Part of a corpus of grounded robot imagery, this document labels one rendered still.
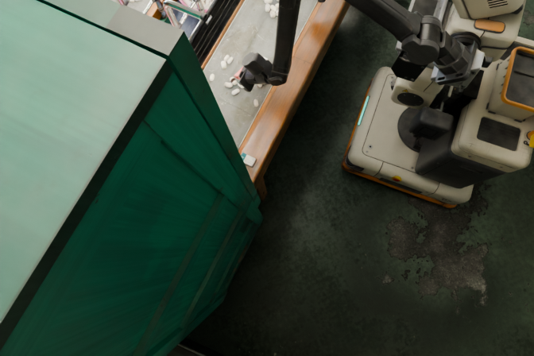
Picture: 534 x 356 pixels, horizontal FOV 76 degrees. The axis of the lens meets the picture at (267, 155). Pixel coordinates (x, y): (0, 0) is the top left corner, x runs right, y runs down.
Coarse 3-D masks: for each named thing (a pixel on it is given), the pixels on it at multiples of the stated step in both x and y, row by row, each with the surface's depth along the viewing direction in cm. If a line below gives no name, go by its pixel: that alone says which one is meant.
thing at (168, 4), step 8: (168, 0) 111; (192, 0) 129; (200, 0) 132; (168, 8) 115; (176, 8) 111; (184, 8) 110; (200, 8) 135; (168, 16) 119; (184, 16) 128; (192, 16) 111; (200, 16) 110; (176, 24) 124; (208, 24) 111; (192, 32) 140
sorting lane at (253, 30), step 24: (264, 0) 155; (312, 0) 154; (240, 24) 152; (264, 24) 152; (216, 48) 149; (240, 48) 149; (264, 48) 148; (216, 72) 146; (216, 96) 144; (240, 96) 143; (264, 96) 143; (240, 120) 140; (240, 144) 138
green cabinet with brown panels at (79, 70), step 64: (0, 0) 33; (64, 0) 32; (0, 64) 31; (64, 64) 31; (128, 64) 30; (192, 64) 35; (0, 128) 29; (64, 128) 29; (128, 128) 30; (192, 128) 43; (0, 192) 28; (64, 192) 28; (128, 192) 35; (192, 192) 59; (256, 192) 121; (0, 256) 26; (64, 256) 29; (128, 256) 45; (192, 256) 74; (0, 320) 25; (64, 320) 37; (128, 320) 57
